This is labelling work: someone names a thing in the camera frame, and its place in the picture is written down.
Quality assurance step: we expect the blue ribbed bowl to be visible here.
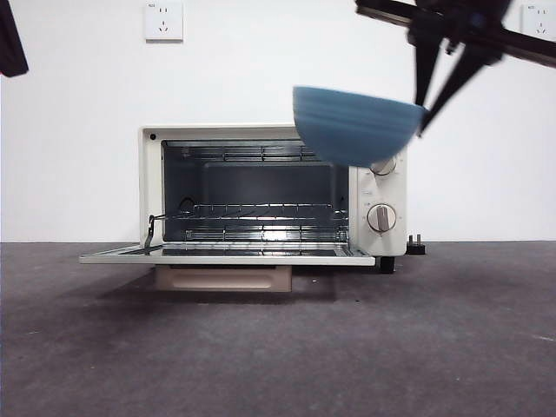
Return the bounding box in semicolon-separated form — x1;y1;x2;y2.
291;85;429;169

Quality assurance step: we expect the oven door with beige handle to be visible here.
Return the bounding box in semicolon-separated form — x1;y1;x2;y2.
79;241;377;295

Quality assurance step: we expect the cream oven knob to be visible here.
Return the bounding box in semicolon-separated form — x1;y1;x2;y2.
367;202;397;234
368;154;399;177

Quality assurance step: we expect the cream Toshiba toaster oven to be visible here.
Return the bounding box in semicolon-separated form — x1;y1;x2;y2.
139;123;408;275

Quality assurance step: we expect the white wall socket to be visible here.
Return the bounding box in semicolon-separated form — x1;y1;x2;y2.
145;2;183;43
520;3;556;50

